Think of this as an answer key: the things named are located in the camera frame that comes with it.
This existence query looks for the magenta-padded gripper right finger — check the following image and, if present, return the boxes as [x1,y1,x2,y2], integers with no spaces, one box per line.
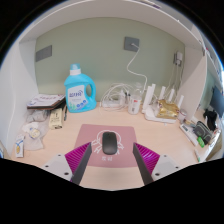
[132,142,184,187]

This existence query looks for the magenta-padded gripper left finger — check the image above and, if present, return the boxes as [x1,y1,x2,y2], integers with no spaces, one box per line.
[41,142,93,186]

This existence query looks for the black computer mouse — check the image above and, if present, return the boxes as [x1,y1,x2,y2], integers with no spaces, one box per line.
[101,131,119,156]

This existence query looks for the pink mouse pad with drawing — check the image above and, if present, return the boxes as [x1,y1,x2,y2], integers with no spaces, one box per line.
[73,123,139,169]

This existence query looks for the white device with screen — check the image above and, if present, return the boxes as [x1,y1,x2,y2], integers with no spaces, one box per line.
[179,123,200,147]

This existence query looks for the clear plastic bag of items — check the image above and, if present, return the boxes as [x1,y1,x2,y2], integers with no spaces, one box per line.
[21,109,51,152]

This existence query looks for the small yellow box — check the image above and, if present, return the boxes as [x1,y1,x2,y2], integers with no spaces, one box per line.
[48,107,65,131]

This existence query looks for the black zip pouch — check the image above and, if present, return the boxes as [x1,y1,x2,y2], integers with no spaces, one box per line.
[193,120,215,145]

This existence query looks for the small white round can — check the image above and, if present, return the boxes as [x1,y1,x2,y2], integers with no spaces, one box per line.
[177,109,188,124]

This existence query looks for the white router with antennas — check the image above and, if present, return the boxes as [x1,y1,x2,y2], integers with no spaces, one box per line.
[142,83,186,125]

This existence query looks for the gold foil snack bag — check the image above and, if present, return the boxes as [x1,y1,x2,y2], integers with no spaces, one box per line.
[156,98,181,120]

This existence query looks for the flat book stack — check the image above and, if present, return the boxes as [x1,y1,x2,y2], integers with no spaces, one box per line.
[26,93,67,111]

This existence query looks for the clear plastic bottle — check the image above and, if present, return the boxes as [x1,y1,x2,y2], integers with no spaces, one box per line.
[127,83,144,116]

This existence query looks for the blue detergent bottle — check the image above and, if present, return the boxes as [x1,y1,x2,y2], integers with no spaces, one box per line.
[63,63,98,114]

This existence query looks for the black monitor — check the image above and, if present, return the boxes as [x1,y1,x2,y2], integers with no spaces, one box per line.
[209,85,224,118]

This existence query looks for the bundle of white cables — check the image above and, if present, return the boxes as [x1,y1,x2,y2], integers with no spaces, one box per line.
[99,82,135,111]

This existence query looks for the white cable from wall socket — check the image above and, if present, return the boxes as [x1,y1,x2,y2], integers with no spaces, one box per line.
[126,42,149,88]

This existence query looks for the white wall charger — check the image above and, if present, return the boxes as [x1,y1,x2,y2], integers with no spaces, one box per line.
[173,50,185,68]

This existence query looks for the grey blank wall plate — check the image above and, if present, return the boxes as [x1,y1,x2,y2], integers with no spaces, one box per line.
[35,44,54,63]

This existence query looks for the grey wall socket plate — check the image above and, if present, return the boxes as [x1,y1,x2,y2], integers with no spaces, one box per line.
[123,36,141,53]

